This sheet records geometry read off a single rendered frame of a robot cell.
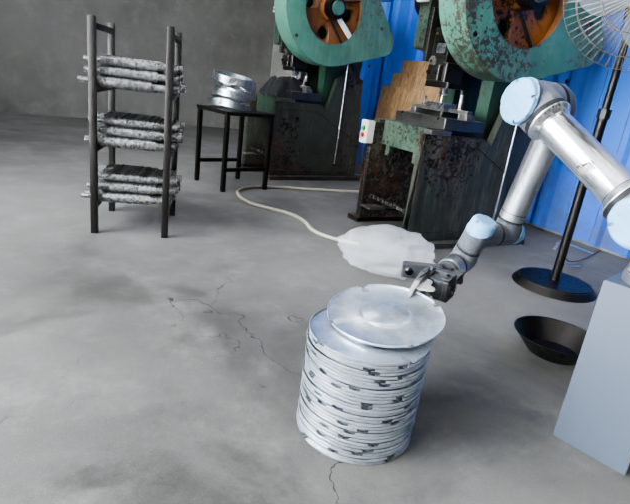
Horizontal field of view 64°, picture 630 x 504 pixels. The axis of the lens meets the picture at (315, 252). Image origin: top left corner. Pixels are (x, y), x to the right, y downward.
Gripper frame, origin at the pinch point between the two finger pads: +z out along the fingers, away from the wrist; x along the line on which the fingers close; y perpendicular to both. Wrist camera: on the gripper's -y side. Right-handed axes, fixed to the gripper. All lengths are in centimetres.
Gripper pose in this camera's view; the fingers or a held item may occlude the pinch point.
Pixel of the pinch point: (409, 295)
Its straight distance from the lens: 137.4
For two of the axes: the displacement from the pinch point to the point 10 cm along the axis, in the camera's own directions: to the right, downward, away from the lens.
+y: 8.0, 2.9, -5.3
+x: -0.4, 9.0, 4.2
